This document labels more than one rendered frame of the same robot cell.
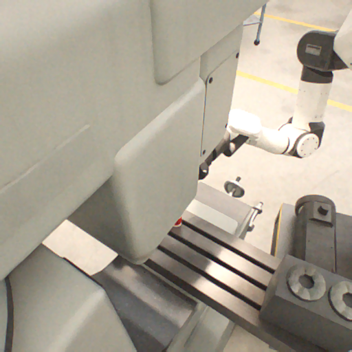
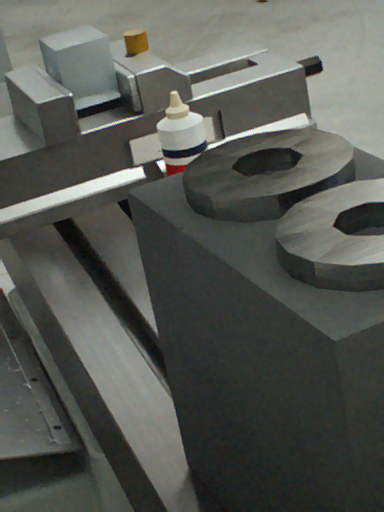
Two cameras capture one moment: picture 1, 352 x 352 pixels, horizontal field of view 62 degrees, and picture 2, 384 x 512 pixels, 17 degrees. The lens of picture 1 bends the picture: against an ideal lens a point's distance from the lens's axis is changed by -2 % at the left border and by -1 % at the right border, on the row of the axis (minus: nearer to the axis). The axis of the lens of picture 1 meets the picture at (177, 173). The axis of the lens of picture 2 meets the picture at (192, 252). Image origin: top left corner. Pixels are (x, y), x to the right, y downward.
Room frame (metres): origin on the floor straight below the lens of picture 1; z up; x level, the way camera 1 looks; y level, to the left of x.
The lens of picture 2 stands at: (-0.21, -0.68, 1.34)
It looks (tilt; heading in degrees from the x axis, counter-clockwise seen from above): 25 degrees down; 42
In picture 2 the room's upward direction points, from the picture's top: 11 degrees counter-clockwise
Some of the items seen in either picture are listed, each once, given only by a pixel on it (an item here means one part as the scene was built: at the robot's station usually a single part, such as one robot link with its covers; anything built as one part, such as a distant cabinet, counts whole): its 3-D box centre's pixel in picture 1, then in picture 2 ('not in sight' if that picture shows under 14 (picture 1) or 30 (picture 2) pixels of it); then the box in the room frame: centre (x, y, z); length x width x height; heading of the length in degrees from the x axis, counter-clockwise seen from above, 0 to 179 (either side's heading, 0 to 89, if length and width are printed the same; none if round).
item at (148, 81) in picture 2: not in sight; (138, 73); (0.65, 0.12, 0.99); 0.12 x 0.06 x 0.04; 59
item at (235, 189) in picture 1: (231, 193); not in sight; (0.92, -0.27, 0.60); 0.16 x 0.12 x 0.12; 147
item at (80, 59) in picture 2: not in sight; (79, 67); (0.60, 0.15, 1.01); 0.06 x 0.05 x 0.06; 59
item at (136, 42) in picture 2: not in sight; (136, 41); (0.66, 0.12, 1.02); 0.02 x 0.02 x 0.02
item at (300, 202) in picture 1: (314, 209); not in sight; (0.89, -0.73, 0.50); 0.20 x 0.05 x 0.20; 72
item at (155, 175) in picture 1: (109, 151); not in sight; (0.34, 0.11, 1.47); 0.24 x 0.19 x 0.26; 57
